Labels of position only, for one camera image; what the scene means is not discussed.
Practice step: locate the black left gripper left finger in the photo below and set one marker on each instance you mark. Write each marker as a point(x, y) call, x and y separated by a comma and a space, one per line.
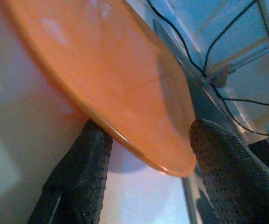
point(78, 177)

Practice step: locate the orange round plate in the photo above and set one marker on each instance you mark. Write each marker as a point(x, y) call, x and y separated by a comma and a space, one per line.
point(101, 70)

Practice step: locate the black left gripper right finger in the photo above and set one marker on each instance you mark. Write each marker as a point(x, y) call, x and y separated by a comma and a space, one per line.
point(232, 177)

